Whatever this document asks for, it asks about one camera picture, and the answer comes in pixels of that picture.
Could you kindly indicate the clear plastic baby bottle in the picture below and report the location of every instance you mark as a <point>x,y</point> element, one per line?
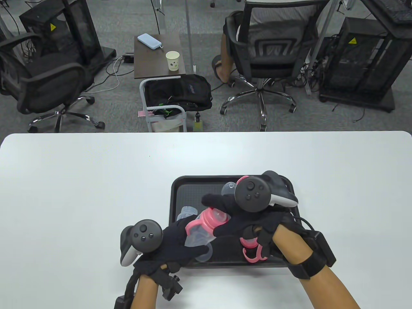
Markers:
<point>199,238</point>
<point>188,212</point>

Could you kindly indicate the person's right forearm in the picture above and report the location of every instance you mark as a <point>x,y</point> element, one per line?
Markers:
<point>328,289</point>

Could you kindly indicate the black sandal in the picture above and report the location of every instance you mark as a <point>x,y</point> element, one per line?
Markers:
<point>215,66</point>

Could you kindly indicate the black mesh equipment cabinet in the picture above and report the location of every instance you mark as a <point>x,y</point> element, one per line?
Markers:
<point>363,64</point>
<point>80,29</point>

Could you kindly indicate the person's left forearm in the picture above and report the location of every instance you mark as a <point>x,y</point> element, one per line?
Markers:
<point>145,293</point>

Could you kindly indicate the person's right hand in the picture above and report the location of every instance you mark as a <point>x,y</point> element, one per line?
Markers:
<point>251,225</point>

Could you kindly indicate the grey metal pole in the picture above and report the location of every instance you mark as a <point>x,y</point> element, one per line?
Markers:
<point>189,32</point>

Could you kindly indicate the black plastic tray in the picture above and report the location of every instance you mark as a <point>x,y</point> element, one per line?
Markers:
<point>190,193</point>

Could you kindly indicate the light blue power bank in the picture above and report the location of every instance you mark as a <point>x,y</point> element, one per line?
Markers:
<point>148,41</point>

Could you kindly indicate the green clip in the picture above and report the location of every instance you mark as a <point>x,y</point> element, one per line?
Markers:
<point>166,112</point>

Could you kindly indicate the grey handheld controller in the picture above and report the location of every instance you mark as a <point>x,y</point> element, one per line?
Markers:
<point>145,235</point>
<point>252,194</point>

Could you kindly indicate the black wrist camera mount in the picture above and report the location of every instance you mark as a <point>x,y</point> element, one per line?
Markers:
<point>170,286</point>

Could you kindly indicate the white plastic bag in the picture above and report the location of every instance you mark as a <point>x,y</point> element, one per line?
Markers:
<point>164,125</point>

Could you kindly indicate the black wrist battery box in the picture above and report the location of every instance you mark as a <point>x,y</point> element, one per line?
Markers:
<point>323,248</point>
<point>121,303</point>

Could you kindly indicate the white paper cup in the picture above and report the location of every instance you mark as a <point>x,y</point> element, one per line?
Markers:
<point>172,62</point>

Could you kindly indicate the brown side table white frame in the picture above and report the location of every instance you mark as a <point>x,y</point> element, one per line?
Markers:
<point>151,64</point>

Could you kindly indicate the black mesh office chair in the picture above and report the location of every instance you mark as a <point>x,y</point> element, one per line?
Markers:
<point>276,48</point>
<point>48,83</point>

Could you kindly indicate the white desk leg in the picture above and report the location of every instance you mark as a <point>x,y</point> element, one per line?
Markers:
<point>162,16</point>

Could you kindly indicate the black power strip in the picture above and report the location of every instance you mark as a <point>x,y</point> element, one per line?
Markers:
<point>128,59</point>

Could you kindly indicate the person's left hand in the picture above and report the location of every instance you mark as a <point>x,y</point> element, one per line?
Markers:
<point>173,241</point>

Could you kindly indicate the black keyboard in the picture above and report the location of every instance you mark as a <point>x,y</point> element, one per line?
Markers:
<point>399,13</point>

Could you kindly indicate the pink tape piece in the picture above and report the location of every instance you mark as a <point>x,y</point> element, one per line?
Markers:
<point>141,114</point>

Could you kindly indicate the clear dome bottle cap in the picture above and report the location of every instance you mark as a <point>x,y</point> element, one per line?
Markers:
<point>204,256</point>
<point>228,189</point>

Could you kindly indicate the black backpack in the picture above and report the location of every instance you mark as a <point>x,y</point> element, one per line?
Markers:
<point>193,93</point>

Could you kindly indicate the grey slanted desk leg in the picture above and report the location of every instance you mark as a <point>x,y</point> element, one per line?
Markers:
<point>312,80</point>

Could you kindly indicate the small yellow-green bottle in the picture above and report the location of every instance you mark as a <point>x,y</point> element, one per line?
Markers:
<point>198,126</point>

